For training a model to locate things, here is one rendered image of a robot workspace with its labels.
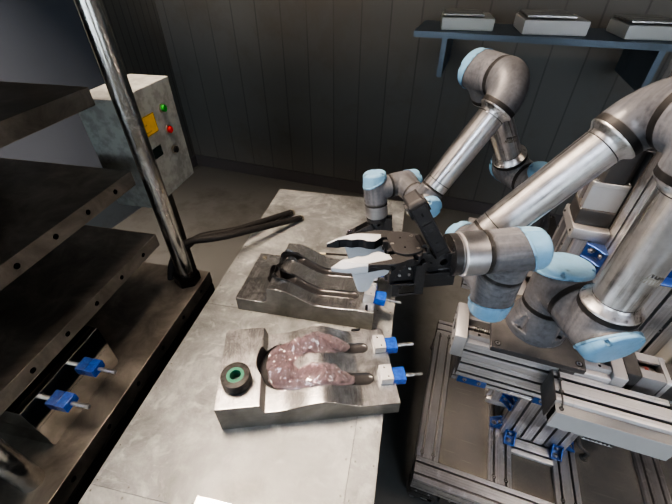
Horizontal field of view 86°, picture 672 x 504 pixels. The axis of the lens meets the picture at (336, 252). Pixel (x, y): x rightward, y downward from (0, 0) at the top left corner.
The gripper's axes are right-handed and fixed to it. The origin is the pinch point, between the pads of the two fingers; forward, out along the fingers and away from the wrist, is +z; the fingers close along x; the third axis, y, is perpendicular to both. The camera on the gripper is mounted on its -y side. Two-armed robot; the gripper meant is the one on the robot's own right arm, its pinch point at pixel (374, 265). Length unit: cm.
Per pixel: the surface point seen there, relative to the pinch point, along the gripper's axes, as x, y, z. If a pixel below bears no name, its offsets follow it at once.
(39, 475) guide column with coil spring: -79, -76, 13
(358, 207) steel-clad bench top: 61, -16, 4
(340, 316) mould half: -16.9, -10.3, 10.3
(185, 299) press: -15, -72, 7
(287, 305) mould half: -17.3, -29.0, 6.1
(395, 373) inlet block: -36.7, 9.9, 13.7
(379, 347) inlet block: -29.8, 4.6, 10.7
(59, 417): -67, -79, 8
